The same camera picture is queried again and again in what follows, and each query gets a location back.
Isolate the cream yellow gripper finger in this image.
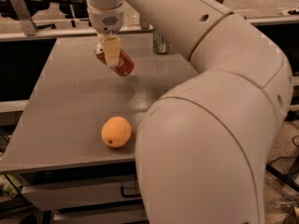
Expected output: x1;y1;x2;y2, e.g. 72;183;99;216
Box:
101;32;121;68

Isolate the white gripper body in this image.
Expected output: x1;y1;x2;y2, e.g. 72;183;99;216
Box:
88;4;124;35

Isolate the red Coca-Cola can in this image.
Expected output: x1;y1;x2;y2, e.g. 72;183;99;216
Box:
93;41;135;77

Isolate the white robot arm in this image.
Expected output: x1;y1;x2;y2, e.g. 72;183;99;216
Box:
87;0;292;224

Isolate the green soda can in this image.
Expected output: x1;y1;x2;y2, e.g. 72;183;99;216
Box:
153;30;170;54

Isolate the orange fruit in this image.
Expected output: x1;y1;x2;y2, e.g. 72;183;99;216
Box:
101;117;132;148

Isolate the grey top drawer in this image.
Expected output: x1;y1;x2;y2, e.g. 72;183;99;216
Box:
21;175;140;211

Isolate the grey drawer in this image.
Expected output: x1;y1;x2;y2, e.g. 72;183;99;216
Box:
21;175;140;211
52;203;148;224

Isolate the grey lower drawer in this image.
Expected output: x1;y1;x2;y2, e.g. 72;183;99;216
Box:
52;203;148;224

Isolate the green packet on floor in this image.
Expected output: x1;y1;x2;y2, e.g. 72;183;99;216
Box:
0;175;22;198

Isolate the black stand leg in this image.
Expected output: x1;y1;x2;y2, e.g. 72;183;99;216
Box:
266;164;299;192

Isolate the middle metal bracket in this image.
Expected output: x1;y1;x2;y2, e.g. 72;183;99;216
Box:
139;18;150;29

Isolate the left metal bracket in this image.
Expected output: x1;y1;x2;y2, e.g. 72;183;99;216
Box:
9;0;37;36

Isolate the black drawer handle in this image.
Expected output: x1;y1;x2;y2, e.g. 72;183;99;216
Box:
121;186;141;199

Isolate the black floor cable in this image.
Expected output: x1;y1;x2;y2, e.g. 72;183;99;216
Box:
269;134;299;177

